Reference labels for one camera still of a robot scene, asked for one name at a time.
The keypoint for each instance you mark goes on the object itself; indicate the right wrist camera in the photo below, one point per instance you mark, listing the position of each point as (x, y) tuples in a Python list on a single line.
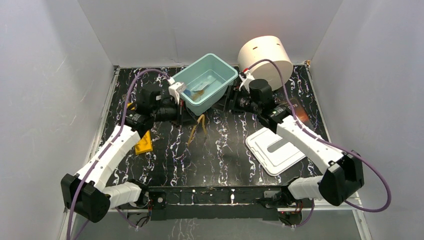
[(245, 78)]

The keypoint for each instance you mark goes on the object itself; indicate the glass test tube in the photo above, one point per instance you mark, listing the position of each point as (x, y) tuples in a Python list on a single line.
[(125, 98)]

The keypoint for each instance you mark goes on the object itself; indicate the white plastic lid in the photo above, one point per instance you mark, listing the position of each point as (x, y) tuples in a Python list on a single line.
[(274, 153)]

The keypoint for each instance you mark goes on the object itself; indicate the yellow test tube rack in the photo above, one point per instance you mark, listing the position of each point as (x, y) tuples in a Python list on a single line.
[(143, 144)]

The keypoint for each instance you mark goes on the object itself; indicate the dark book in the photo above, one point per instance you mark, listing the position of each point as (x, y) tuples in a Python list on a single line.
[(301, 113)]

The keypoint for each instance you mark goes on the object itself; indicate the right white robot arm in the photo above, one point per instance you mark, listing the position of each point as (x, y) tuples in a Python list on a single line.
[(342, 172)]

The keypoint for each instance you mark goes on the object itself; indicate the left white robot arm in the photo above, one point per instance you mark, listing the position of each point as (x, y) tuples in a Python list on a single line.
[(101, 166)]

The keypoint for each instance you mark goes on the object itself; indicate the teal plastic bin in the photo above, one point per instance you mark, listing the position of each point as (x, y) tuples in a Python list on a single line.
[(207, 68)]

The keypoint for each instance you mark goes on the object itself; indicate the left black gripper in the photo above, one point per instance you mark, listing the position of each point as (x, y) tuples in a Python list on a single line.
[(180, 114)]

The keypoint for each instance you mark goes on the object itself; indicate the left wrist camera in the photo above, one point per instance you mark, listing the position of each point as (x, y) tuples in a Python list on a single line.
[(175, 89)]

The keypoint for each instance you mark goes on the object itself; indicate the test tube brush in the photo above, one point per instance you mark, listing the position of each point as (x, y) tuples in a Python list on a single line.
[(197, 95)]

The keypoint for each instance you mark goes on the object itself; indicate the tan rubber tube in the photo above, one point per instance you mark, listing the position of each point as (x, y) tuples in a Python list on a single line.
[(200, 121)]

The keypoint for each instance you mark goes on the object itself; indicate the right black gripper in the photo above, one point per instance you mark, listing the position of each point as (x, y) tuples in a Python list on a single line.
[(231, 94)]

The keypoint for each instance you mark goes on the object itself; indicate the aluminium frame rail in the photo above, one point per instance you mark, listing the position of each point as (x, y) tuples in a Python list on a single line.
[(212, 202)]

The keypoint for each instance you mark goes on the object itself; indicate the cream cylindrical container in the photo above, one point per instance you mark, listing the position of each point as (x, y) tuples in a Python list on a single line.
[(266, 47)]

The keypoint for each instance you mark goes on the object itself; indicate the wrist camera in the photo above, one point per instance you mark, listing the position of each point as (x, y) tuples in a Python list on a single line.
[(245, 78), (175, 89)]

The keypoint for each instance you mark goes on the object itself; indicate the clear plastic packet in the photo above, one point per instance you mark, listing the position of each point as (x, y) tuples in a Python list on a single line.
[(201, 86)]

